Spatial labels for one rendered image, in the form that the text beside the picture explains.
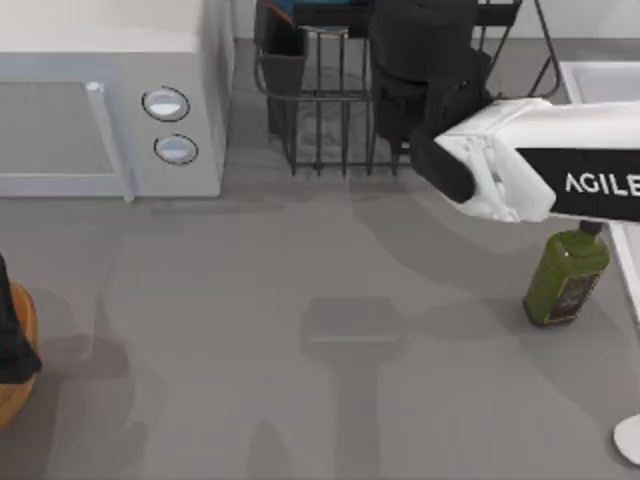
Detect black wire rack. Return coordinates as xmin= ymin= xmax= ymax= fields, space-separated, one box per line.
xmin=252 ymin=0 xmax=560 ymax=178

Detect brown wooden bowl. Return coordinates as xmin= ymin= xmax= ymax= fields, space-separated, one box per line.
xmin=0 ymin=279 xmax=41 ymax=432

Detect white round object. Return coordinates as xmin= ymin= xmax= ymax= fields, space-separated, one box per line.
xmin=611 ymin=411 xmax=640 ymax=470

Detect large microwave knob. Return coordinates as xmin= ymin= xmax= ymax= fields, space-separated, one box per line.
xmin=141 ymin=85 xmax=191 ymax=124

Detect pale microwave door handle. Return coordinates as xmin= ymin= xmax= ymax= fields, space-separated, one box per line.
xmin=84 ymin=81 xmax=137 ymax=203

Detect microwave oven door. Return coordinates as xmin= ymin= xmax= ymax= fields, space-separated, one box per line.
xmin=0 ymin=81 xmax=136 ymax=202

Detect pale microwave oven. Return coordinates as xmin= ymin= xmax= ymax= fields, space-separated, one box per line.
xmin=0 ymin=0 xmax=235 ymax=203

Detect green bottle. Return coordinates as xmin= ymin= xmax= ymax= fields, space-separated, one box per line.
xmin=521 ymin=221 xmax=612 ymax=329

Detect dark grey box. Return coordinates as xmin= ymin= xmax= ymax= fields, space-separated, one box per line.
xmin=253 ymin=0 xmax=310 ymax=136

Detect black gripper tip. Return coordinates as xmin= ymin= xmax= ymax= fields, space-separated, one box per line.
xmin=0 ymin=253 xmax=44 ymax=387

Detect small microwave knob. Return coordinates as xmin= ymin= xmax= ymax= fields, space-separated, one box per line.
xmin=152 ymin=133 xmax=200 ymax=166

